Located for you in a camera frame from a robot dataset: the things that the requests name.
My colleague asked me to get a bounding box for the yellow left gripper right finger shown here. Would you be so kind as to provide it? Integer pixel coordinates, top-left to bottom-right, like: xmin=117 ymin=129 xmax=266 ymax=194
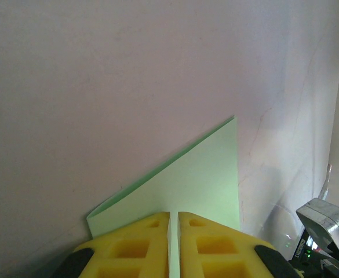
xmin=177 ymin=211 xmax=300 ymax=278

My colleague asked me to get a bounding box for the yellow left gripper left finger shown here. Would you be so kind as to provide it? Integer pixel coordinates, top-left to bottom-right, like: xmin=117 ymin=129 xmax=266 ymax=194
xmin=56 ymin=211 xmax=170 ymax=278

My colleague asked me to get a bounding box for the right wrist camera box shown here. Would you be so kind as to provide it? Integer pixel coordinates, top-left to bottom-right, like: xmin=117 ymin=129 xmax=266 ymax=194
xmin=296 ymin=198 xmax=339 ymax=267

